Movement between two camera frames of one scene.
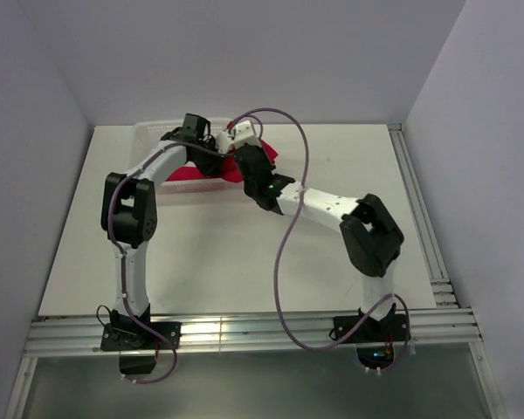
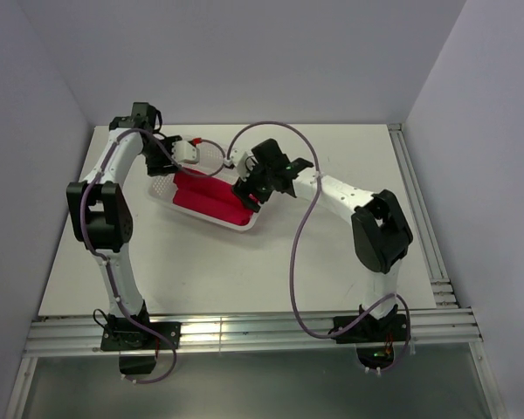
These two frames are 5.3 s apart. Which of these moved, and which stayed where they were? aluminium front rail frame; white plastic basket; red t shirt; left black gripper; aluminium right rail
Moved: white plastic basket; left black gripper; red t shirt
Stayed: aluminium front rail frame; aluminium right rail
